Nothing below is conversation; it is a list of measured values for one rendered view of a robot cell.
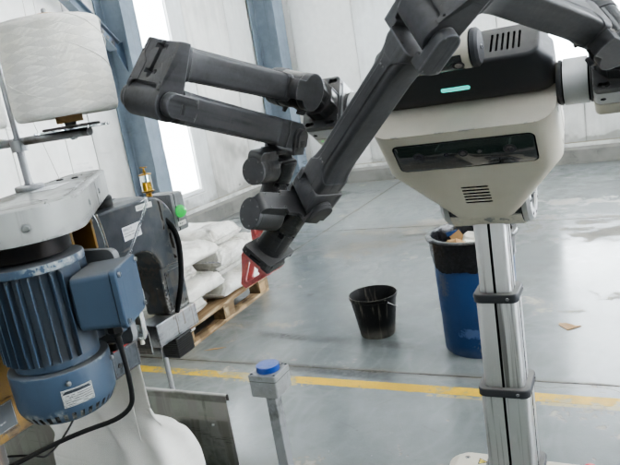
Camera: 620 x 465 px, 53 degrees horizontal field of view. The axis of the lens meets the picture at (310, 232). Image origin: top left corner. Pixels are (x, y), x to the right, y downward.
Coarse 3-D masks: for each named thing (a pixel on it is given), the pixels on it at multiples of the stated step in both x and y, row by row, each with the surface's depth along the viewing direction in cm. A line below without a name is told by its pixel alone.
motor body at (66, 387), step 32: (64, 256) 91; (0, 288) 89; (32, 288) 89; (64, 288) 91; (0, 320) 90; (32, 320) 90; (64, 320) 92; (0, 352) 94; (32, 352) 91; (64, 352) 92; (96, 352) 98; (32, 384) 91; (64, 384) 92; (96, 384) 95; (32, 416) 93; (64, 416) 93
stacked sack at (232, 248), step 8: (240, 232) 498; (248, 232) 497; (232, 240) 477; (240, 240) 476; (248, 240) 482; (224, 248) 458; (232, 248) 461; (240, 248) 470; (208, 256) 451; (216, 256) 448; (224, 256) 450; (232, 256) 460; (200, 264) 449; (208, 264) 450; (216, 264) 447; (224, 264) 453
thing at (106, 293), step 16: (128, 256) 97; (80, 272) 93; (96, 272) 91; (112, 272) 90; (128, 272) 95; (80, 288) 91; (96, 288) 91; (112, 288) 91; (128, 288) 94; (80, 304) 91; (96, 304) 91; (112, 304) 91; (128, 304) 93; (144, 304) 100; (80, 320) 92; (96, 320) 92; (112, 320) 92; (128, 320) 92; (112, 336) 97
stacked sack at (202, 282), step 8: (200, 272) 446; (208, 272) 445; (216, 272) 443; (192, 280) 426; (200, 280) 427; (208, 280) 431; (216, 280) 438; (192, 288) 415; (200, 288) 422; (208, 288) 428; (192, 296) 413; (200, 296) 421; (144, 312) 404
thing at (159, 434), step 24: (120, 384) 142; (144, 384) 139; (120, 408) 144; (144, 408) 141; (72, 432) 147; (96, 432) 143; (120, 432) 140; (144, 432) 139; (168, 432) 140; (72, 456) 146; (96, 456) 141; (120, 456) 139; (144, 456) 137; (168, 456) 136; (192, 456) 142
